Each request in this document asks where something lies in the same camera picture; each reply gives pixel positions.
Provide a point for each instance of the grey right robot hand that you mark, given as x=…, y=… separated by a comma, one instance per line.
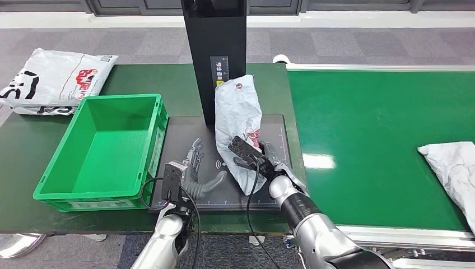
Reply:
x=274, y=157

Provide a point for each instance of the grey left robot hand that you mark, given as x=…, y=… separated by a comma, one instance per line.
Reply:
x=198, y=189

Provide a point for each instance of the grey parcel with round logo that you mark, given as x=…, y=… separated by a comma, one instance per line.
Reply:
x=235, y=111

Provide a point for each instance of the grey parcel with red print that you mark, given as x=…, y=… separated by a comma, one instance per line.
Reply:
x=452, y=167

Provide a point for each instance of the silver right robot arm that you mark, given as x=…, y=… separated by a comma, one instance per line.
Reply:
x=319, y=234

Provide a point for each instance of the green conveyor belt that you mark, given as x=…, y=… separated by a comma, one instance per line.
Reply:
x=363, y=118

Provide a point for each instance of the white conveyor roller end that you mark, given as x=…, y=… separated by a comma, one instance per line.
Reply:
x=281, y=58

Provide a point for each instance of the black inbound scanner machine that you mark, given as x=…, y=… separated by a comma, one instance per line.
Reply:
x=207, y=55

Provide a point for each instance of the flat white parcel underneath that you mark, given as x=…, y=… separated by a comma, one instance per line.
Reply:
x=44, y=110

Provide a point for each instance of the white parcel with black print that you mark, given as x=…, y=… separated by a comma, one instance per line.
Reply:
x=55, y=74

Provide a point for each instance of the white table foot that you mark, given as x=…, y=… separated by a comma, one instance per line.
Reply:
x=256, y=240
x=95, y=237

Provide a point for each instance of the green plastic crate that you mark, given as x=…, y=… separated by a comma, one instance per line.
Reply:
x=104, y=148

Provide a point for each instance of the black yellow label sticker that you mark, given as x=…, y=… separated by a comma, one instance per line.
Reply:
x=219, y=68

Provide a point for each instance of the dark green table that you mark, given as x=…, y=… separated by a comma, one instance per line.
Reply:
x=22, y=156

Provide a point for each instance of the chrome round base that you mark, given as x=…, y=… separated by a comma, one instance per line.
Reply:
x=18, y=245

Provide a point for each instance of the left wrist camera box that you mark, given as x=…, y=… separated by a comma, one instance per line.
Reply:
x=173, y=182

